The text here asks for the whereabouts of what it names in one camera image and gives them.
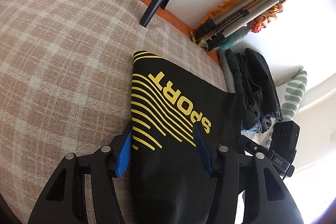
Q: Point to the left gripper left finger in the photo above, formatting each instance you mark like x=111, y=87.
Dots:
x=62, y=200

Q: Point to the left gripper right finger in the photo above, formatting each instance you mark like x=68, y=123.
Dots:
x=267, y=199

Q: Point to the black sport pants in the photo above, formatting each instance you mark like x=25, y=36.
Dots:
x=167, y=180

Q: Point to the blue folded jeans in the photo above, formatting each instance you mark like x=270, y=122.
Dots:
x=258, y=126

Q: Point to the green striped pillow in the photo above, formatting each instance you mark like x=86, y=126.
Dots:
x=290, y=93

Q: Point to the black folded garment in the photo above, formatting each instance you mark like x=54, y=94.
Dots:
x=259, y=86

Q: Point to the silver folded tripod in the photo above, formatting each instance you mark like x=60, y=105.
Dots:
x=236, y=19

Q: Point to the pink plaid bed blanket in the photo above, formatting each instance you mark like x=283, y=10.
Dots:
x=65, y=82

